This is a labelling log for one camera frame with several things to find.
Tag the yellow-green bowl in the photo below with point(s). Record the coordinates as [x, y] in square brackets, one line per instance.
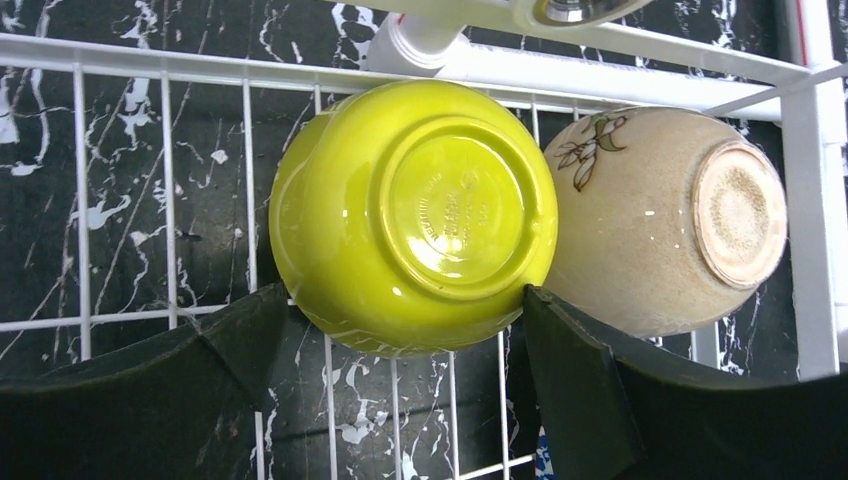
[408, 219]

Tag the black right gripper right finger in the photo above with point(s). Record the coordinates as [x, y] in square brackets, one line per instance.
[617, 407]

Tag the beige floral bowl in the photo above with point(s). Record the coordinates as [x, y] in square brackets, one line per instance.
[669, 219]

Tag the white wire dish rack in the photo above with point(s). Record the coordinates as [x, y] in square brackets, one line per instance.
[139, 145]

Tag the white PVC camera post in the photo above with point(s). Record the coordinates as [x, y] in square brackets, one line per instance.
[427, 39]

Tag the blue patterned bowl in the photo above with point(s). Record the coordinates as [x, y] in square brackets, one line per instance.
[543, 465]

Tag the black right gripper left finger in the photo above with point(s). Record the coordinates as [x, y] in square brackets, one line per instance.
[178, 405]

